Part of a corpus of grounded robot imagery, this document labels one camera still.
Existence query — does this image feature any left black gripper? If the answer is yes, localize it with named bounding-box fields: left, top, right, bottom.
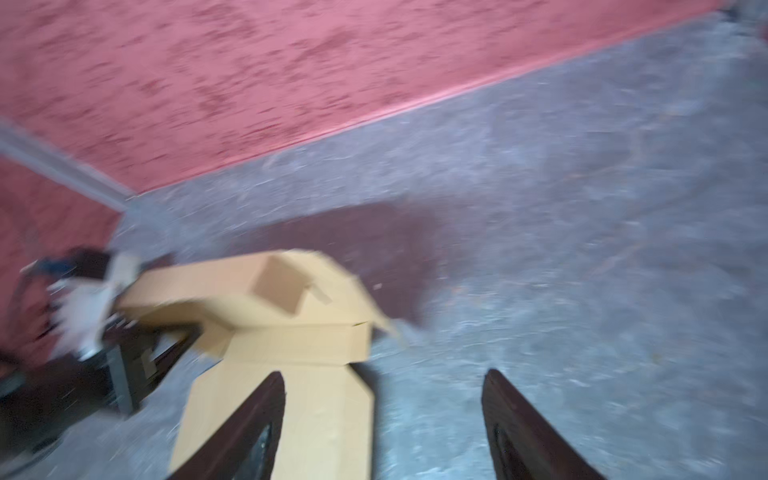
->
left=1, top=323, right=201, bottom=456

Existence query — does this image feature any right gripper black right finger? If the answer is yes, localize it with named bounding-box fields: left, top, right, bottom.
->
left=481, top=369, right=603, bottom=480

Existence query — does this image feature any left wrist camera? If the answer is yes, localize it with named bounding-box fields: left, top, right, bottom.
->
left=8, top=247, right=143, bottom=359

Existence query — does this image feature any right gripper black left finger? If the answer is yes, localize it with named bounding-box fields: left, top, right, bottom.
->
left=169, top=371, right=286, bottom=480

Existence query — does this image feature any brown cardboard box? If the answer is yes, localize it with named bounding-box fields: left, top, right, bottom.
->
left=117, top=250, right=393, bottom=479

